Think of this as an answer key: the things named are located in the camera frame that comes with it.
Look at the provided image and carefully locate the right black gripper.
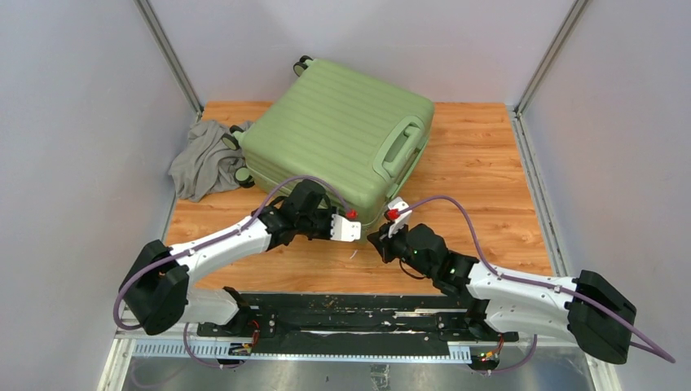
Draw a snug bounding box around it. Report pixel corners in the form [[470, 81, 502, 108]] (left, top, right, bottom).
[[367, 219, 435, 279]]

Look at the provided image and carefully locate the green suitcase wheel front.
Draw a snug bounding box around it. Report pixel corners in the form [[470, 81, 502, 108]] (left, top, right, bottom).
[[234, 167, 255, 188]]

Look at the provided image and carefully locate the green suitcase wheel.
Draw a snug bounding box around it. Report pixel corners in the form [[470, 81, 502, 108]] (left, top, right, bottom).
[[221, 125, 244, 151], [234, 167, 255, 188], [293, 55, 314, 77]]

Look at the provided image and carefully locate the green suitcase blue lining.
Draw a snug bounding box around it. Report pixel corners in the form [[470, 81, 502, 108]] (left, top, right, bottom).
[[237, 59, 435, 231]]

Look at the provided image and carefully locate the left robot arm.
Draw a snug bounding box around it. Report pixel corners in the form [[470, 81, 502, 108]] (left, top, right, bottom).
[[112, 176, 359, 336]]

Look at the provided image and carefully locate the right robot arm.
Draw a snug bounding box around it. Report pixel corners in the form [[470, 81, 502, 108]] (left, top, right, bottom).
[[367, 224, 636, 365]]

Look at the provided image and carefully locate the green suitcase wheel middle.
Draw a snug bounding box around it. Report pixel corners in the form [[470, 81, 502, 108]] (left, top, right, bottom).
[[221, 125, 244, 151]]

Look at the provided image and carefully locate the crumpled grey-green cloth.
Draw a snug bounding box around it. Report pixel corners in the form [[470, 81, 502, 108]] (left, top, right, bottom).
[[169, 121, 253, 202]]

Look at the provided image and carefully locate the green suitcase wheel rear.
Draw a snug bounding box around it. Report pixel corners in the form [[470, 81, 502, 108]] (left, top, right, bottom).
[[293, 55, 314, 77]]

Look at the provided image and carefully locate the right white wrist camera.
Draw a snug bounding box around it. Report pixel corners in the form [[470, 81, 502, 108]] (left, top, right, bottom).
[[385, 196, 412, 238]]

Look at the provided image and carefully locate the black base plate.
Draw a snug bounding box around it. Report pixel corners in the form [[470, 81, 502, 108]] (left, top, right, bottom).
[[193, 292, 518, 357]]

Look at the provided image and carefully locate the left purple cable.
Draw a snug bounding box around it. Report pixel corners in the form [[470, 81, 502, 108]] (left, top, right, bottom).
[[112, 175, 359, 370]]

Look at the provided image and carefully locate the purple cable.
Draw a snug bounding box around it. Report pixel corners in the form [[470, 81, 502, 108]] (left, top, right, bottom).
[[112, 175, 359, 370], [384, 195, 677, 376]]

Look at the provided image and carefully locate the aluminium frame rail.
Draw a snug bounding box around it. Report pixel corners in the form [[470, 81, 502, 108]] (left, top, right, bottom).
[[98, 292, 621, 390]]

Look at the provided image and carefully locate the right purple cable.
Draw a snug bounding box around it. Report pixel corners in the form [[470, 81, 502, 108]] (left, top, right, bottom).
[[384, 195, 677, 376]]

